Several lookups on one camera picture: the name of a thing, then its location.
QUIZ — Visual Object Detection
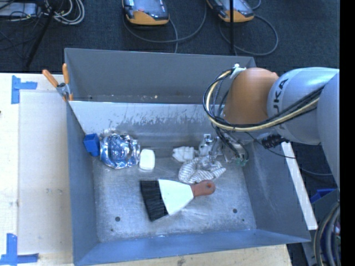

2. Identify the grey metal bin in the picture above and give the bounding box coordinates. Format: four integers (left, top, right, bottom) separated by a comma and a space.
64, 47, 318, 266

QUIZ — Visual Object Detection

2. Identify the small blue box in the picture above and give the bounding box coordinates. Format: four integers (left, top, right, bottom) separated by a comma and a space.
83, 132, 102, 158

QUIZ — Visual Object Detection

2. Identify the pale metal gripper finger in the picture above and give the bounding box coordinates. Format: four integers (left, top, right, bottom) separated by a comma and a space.
207, 144, 220, 166
198, 134, 214, 157

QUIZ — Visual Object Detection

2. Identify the black white brown-handled brush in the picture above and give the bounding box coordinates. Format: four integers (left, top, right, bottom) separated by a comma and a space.
139, 178, 216, 223

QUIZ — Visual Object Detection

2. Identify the black cylinder on white bracket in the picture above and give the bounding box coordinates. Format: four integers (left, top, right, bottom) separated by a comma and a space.
261, 134, 290, 150

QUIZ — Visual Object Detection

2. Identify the white soap bar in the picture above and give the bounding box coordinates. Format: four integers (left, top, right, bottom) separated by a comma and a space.
138, 148, 156, 171

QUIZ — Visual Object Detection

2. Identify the white crumpled paper piece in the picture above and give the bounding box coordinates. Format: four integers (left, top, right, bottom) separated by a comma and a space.
172, 145, 195, 162

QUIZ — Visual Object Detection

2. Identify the white striped cloth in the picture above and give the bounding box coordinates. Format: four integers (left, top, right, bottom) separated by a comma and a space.
177, 156, 227, 185

